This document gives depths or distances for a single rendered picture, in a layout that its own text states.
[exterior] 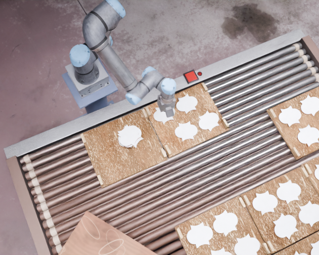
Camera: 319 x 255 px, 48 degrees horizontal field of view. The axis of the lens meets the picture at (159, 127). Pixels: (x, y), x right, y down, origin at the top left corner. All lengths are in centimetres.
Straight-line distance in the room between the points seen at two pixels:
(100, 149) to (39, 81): 148
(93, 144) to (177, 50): 166
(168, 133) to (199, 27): 175
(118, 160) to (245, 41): 205
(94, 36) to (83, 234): 98
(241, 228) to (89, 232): 82
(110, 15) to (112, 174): 88
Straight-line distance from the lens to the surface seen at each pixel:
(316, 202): 227
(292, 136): 232
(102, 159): 211
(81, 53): 209
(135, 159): 210
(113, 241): 193
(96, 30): 171
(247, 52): 251
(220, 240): 207
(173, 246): 205
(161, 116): 217
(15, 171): 219
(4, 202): 319
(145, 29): 362
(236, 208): 211
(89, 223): 195
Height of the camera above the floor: 296
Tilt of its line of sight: 70 degrees down
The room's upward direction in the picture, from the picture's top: 8 degrees clockwise
